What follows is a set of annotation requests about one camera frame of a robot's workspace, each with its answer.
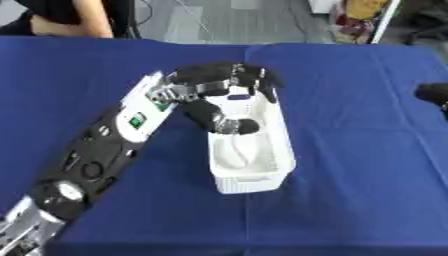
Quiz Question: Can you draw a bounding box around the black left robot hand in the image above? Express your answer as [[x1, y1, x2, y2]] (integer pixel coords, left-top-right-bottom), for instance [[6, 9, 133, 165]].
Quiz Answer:
[[145, 61, 287, 135]]

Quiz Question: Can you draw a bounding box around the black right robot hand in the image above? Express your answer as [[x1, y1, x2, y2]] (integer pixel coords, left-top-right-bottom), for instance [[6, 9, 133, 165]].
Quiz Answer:
[[413, 82, 448, 116]]

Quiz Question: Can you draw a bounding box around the white object with purple label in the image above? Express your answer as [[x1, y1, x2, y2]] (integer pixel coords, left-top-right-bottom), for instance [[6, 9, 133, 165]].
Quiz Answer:
[[224, 85, 254, 107]]

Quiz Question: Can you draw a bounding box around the white pole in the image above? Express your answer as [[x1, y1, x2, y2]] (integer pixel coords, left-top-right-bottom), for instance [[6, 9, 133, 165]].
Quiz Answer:
[[367, 0, 405, 45]]

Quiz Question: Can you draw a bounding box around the white plastic basket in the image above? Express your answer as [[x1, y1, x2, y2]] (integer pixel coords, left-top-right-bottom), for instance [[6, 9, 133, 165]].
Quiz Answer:
[[204, 84, 298, 195]]

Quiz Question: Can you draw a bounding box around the yellow and red bag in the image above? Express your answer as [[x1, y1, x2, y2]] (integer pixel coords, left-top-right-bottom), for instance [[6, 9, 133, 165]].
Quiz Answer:
[[329, 0, 391, 44]]

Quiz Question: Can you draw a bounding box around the person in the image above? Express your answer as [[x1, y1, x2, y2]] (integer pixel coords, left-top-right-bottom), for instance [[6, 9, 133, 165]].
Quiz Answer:
[[0, 0, 139, 39]]

